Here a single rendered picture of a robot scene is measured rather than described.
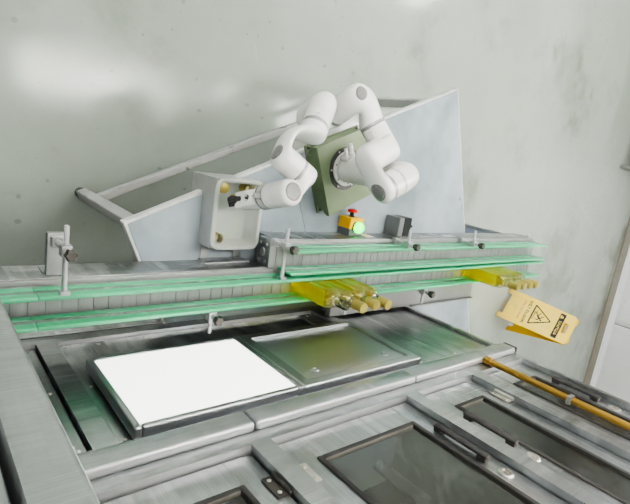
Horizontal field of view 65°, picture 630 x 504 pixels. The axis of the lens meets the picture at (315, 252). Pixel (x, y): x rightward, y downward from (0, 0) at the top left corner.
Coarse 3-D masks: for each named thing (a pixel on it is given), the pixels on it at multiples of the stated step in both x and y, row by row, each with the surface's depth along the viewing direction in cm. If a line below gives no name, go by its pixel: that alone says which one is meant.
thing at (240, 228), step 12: (228, 180) 151; (240, 180) 154; (216, 192) 149; (228, 192) 160; (216, 204) 150; (228, 204) 161; (216, 216) 151; (228, 216) 162; (240, 216) 165; (252, 216) 163; (216, 228) 161; (228, 228) 163; (240, 228) 166; (252, 228) 164; (228, 240) 163; (240, 240) 166; (252, 240) 164
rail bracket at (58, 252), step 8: (48, 232) 122; (56, 232) 123; (64, 232) 114; (48, 240) 122; (56, 240) 121; (64, 240) 115; (48, 248) 122; (56, 248) 123; (64, 248) 114; (72, 248) 115; (48, 256) 122; (56, 256) 124; (64, 256) 111; (72, 256) 112; (48, 264) 123; (56, 264) 124; (64, 264) 116; (48, 272) 123; (56, 272) 125; (64, 272) 116; (64, 280) 117; (64, 288) 117
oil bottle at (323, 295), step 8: (296, 288) 169; (304, 288) 165; (312, 288) 162; (320, 288) 160; (328, 288) 161; (304, 296) 166; (312, 296) 162; (320, 296) 159; (328, 296) 157; (336, 296) 157; (320, 304) 159; (328, 304) 157
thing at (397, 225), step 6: (390, 216) 211; (396, 216) 210; (402, 216) 213; (390, 222) 211; (396, 222) 209; (402, 222) 209; (408, 222) 211; (384, 228) 214; (390, 228) 211; (396, 228) 209; (402, 228) 210; (408, 228) 212; (396, 234) 209; (402, 234) 211
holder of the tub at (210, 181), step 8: (208, 176) 153; (216, 176) 155; (224, 176) 159; (208, 184) 153; (208, 192) 154; (208, 200) 154; (208, 208) 154; (200, 216) 158; (208, 216) 154; (200, 224) 158; (208, 224) 154; (200, 232) 158; (208, 232) 154; (200, 240) 158; (208, 240) 154; (200, 248) 161; (208, 248) 162; (200, 256) 161; (232, 256) 169
